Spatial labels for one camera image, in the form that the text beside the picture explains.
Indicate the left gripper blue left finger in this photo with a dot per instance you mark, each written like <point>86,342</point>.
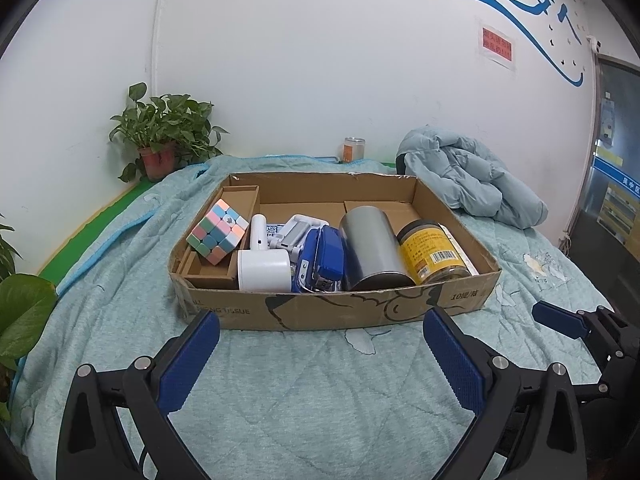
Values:
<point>117,422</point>

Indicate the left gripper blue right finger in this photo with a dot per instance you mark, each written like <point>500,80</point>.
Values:
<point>489,385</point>

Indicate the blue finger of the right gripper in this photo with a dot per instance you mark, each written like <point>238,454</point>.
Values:
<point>570,324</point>

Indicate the yellow label glass jar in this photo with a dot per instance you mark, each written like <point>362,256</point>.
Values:
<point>431,254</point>

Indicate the white handheld device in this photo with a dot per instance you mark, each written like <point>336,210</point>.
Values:
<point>262,269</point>

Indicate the pastel rubiks cube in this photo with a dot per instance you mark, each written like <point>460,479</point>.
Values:
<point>218,232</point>

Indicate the silver metal tin can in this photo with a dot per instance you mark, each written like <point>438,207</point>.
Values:
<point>372,258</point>

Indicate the blue stapler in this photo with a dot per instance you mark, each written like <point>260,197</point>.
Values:
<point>320,265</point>

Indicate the colourful cartoon game box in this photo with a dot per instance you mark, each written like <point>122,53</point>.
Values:
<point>273,233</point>

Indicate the white rectangular plastic gadget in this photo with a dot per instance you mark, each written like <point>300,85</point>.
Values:
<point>291,236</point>

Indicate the glass door with blue stripe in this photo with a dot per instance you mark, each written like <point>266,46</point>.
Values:
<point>604,233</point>

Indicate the large shallow cardboard box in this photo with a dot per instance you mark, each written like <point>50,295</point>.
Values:
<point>201,286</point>

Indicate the light blue folded jacket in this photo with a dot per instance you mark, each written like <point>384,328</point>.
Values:
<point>465,174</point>

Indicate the potted green plant red pot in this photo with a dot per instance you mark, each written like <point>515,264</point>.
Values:
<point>169,132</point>

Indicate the red wall notice sign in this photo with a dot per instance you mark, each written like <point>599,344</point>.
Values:
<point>496,46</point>

